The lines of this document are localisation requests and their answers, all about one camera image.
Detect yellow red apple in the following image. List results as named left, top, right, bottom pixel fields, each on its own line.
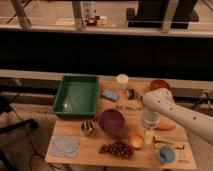
left=129, top=132, right=144, bottom=149

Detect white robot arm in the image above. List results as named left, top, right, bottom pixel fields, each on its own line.
left=141, top=88, right=213, bottom=145

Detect blue round object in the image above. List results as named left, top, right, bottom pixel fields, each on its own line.
left=157, top=146, right=176, bottom=164

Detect blue sponge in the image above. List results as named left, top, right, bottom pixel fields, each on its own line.
left=102, top=90, right=118, bottom=101

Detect green plastic tray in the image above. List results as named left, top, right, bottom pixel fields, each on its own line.
left=52, top=76, right=99, bottom=118

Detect light blue cloth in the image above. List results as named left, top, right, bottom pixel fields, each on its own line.
left=51, top=134, right=80, bottom=158

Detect orange carrot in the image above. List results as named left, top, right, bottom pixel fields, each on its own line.
left=156, top=124, right=175, bottom=131

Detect orange red bowl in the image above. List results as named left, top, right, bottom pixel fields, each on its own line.
left=150, top=80, right=171, bottom=90

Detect white cup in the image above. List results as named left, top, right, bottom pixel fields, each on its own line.
left=116, top=74, right=129, bottom=90

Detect purple bowl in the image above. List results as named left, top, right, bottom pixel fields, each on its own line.
left=98, top=109, right=125, bottom=134

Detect small metal can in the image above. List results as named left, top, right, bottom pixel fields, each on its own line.
left=126, top=89, right=135, bottom=100

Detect small metal utensil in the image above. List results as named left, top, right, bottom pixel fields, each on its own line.
left=115, top=105, right=141, bottom=110

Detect bunch of dark grapes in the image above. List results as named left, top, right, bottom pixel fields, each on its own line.
left=99, top=141, right=134, bottom=159

